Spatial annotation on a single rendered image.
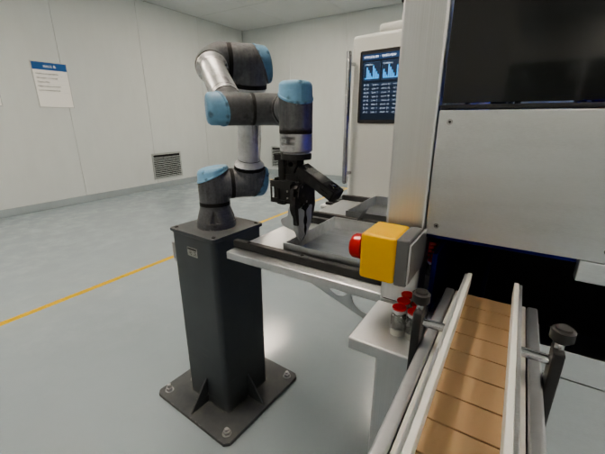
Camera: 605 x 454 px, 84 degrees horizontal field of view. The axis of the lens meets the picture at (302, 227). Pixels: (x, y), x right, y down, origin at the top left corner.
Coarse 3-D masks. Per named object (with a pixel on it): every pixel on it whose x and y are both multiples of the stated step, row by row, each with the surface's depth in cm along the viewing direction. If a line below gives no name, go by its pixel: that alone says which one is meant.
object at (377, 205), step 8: (368, 200) 121; (376, 200) 127; (384, 200) 125; (352, 208) 109; (360, 208) 115; (368, 208) 121; (376, 208) 121; (384, 208) 121; (352, 216) 105; (368, 216) 102; (376, 216) 101; (384, 216) 99
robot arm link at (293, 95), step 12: (288, 84) 70; (300, 84) 70; (288, 96) 70; (300, 96) 70; (312, 96) 74; (276, 108) 75; (288, 108) 71; (300, 108) 71; (288, 120) 72; (300, 120) 72; (288, 132) 73; (300, 132) 73
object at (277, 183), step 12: (276, 156) 78; (288, 156) 74; (300, 156) 74; (288, 168) 78; (276, 180) 79; (288, 180) 79; (300, 180) 77; (276, 192) 80; (288, 192) 78; (300, 192) 76; (312, 192) 81
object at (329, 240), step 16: (320, 224) 92; (336, 224) 99; (352, 224) 96; (368, 224) 94; (288, 240) 80; (304, 240) 86; (320, 240) 90; (336, 240) 90; (320, 256) 74; (336, 256) 72
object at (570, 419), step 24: (432, 312) 57; (576, 360) 47; (600, 360) 45; (576, 384) 48; (600, 384) 46; (552, 408) 51; (576, 408) 49; (600, 408) 47; (552, 432) 52; (576, 432) 50; (600, 432) 48
